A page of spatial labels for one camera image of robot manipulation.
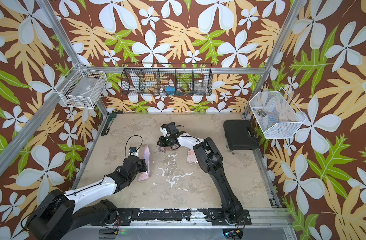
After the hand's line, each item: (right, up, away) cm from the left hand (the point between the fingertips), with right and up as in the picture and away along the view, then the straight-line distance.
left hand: (145, 158), depth 89 cm
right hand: (+6, +8, +12) cm, 16 cm away
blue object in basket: (+15, +42, +5) cm, 45 cm away
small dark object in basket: (+68, +27, -4) cm, 73 cm away
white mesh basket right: (+76, +26, -5) cm, 80 cm away
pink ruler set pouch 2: (+28, 0, +7) cm, 29 cm away
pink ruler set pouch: (+1, -9, -5) cm, 10 cm away
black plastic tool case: (+61, +12, +13) cm, 63 cm away
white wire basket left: (-40, +43, +1) cm, 59 cm away
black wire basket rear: (+10, +50, +9) cm, 52 cm away
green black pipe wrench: (-36, +27, +27) cm, 52 cm away
